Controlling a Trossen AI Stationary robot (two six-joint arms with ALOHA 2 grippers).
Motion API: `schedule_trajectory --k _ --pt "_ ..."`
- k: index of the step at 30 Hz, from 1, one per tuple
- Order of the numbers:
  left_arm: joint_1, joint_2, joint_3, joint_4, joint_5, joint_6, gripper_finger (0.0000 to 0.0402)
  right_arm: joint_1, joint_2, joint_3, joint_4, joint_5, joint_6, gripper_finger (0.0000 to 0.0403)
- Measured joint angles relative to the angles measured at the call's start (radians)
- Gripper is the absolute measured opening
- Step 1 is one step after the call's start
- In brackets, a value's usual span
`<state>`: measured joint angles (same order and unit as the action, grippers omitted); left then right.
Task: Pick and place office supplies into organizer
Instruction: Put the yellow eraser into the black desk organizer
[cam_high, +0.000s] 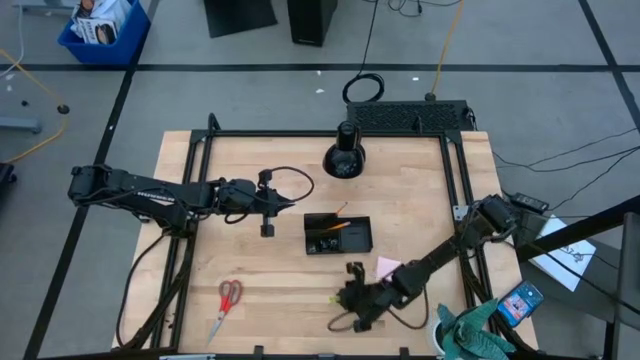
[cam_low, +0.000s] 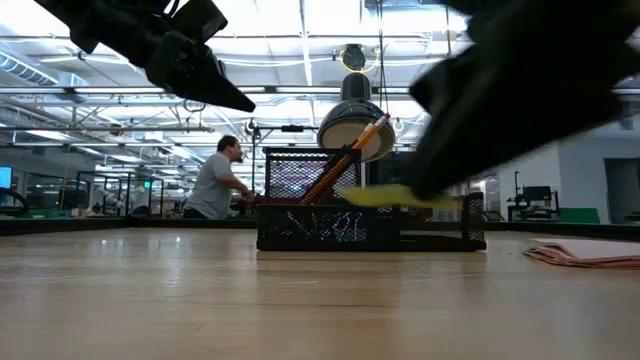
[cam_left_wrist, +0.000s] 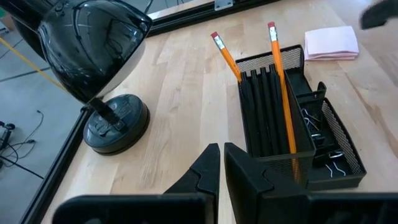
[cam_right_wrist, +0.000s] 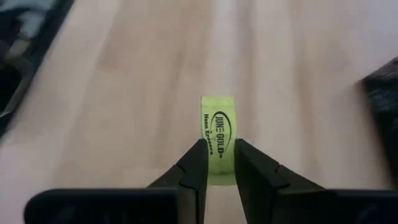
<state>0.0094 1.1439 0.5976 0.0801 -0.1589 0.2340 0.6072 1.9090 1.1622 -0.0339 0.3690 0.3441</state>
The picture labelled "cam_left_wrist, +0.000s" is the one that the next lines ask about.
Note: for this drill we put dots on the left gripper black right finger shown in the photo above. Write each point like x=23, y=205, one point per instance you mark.
x=248, y=186

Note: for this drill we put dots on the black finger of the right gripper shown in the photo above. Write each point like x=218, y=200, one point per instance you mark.
x=379, y=14

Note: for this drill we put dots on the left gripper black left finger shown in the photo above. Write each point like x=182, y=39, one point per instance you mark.
x=203, y=177

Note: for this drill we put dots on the black pen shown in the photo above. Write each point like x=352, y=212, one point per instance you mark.
x=250, y=118
x=270, y=115
x=260, y=118
x=279, y=109

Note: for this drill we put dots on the large black binder clip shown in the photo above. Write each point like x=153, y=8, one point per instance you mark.
x=323, y=158

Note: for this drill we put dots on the small black binder clip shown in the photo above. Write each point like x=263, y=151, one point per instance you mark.
x=318, y=143

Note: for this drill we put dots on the yellow pencil pink eraser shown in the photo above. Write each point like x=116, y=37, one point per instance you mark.
x=228, y=59
x=281, y=81

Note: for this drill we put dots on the black mesh desk organizer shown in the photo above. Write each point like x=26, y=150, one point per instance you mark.
x=342, y=137

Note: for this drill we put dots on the pale pink sticky notes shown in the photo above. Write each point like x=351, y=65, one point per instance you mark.
x=331, y=42

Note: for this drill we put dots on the black gooseneck desk lamp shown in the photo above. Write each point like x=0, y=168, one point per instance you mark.
x=93, y=46

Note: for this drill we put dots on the black floor device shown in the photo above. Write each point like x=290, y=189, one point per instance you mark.
x=6, y=135

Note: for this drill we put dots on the silver corner bracket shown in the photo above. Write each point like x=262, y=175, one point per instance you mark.
x=223, y=4

